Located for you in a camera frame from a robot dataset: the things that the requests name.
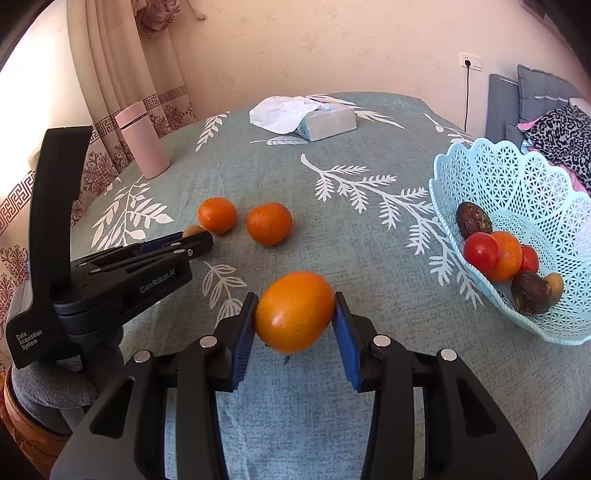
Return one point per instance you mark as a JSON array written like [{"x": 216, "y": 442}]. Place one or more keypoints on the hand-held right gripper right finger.
[{"x": 346, "y": 341}]

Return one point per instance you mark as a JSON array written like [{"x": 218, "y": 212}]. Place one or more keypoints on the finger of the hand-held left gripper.
[
  {"x": 157, "y": 243},
  {"x": 198, "y": 242}
]

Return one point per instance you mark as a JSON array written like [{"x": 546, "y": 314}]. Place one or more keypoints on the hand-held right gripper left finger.
[{"x": 242, "y": 337}]

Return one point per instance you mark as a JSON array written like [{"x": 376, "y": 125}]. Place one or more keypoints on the small beige fruit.
[
  {"x": 193, "y": 230},
  {"x": 555, "y": 284}
]

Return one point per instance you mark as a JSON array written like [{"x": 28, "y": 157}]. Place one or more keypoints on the smooth yellow-orange orange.
[{"x": 293, "y": 311}]

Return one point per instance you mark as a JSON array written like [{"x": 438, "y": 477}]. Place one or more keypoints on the large red tomato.
[{"x": 480, "y": 251}]

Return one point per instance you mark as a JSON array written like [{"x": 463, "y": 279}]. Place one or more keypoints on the small dark passion fruit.
[{"x": 473, "y": 219}]

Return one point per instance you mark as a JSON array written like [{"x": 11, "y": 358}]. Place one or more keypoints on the large dimpled orange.
[{"x": 508, "y": 258}]

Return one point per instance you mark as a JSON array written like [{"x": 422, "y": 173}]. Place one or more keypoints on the large dark passion fruit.
[{"x": 528, "y": 290}]

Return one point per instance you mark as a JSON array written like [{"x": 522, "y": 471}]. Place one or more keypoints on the small red tomato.
[{"x": 530, "y": 260}]

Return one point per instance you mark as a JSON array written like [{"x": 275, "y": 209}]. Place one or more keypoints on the light blue plastic basket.
[{"x": 521, "y": 194}]

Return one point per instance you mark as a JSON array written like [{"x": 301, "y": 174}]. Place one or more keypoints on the person's left hand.
[{"x": 46, "y": 387}]

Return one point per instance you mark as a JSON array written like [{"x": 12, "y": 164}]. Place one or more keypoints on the small orange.
[
  {"x": 217, "y": 214},
  {"x": 269, "y": 224}
]

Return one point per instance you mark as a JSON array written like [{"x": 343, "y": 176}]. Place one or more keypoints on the pink tumbler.
[{"x": 143, "y": 143}]

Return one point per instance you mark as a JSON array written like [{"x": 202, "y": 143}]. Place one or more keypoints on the white tissue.
[{"x": 277, "y": 114}]

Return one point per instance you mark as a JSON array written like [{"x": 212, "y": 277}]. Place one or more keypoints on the beige patterned curtain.
[{"x": 120, "y": 55}]

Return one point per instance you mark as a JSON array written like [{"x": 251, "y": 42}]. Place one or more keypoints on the pink cloth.
[{"x": 526, "y": 124}]

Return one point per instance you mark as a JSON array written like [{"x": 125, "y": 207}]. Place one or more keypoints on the grey cushion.
[
  {"x": 503, "y": 104},
  {"x": 545, "y": 90}
]

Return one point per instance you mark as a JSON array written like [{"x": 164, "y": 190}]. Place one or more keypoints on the leopard-print cloth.
[{"x": 563, "y": 134}]

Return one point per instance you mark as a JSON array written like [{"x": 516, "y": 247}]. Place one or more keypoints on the white wall outlet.
[{"x": 471, "y": 61}]

